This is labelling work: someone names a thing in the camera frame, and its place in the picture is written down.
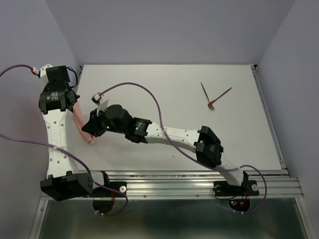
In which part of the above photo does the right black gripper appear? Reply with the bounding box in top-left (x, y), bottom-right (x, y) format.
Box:
top-left (82, 110), bottom-right (126, 141)

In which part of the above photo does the pink cloth napkin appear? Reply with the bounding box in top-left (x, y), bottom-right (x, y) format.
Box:
top-left (73, 102), bottom-right (97, 145)

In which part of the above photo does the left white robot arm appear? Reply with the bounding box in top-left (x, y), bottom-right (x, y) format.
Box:
top-left (38, 64), bottom-right (111, 201)

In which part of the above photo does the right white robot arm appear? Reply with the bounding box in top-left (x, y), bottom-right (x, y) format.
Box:
top-left (82, 105), bottom-right (248, 194)

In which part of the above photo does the brown wooden knife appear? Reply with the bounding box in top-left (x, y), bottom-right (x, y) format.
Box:
top-left (200, 83), bottom-right (210, 103)

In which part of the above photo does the brown wooden fork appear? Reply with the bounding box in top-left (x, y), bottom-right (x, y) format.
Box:
top-left (207, 87), bottom-right (232, 111)

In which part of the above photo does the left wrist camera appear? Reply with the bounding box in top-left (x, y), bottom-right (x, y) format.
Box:
top-left (31, 64), bottom-right (53, 82)

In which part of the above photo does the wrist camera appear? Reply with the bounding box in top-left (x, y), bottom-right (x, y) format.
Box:
top-left (31, 64), bottom-right (53, 82)
top-left (91, 93), bottom-right (109, 114)

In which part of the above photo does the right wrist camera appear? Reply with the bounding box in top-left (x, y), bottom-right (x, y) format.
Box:
top-left (91, 93), bottom-right (109, 114)

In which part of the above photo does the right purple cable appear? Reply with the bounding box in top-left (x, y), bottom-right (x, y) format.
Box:
top-left (98, 82), bottom-right (269, 215)

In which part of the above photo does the purple cable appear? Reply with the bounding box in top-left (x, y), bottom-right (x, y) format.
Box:
top-left (98, 82), bottom-right (269, 215)
top-left (0, 64), bottom-right (129, 217)

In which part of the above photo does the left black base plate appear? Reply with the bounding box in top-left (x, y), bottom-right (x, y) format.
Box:
top-left (88, 181), bottom-right (127, 198)

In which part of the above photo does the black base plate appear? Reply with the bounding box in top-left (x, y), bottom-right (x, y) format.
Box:
top-left (88, 181), bottom-right (127, 198)
top-left (213, 180), bottom-right (260, 197)

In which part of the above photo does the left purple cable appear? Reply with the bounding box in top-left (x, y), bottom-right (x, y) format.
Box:
top-left (0, 64), bottom-right (129, 217)

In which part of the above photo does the aluminium rail frame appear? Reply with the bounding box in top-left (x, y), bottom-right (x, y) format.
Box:
top-left (37, 64), bottom-right (316, 239)

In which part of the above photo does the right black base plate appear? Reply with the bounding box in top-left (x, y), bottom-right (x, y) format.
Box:
top-left (213, 180), bottom-right (260, 197)

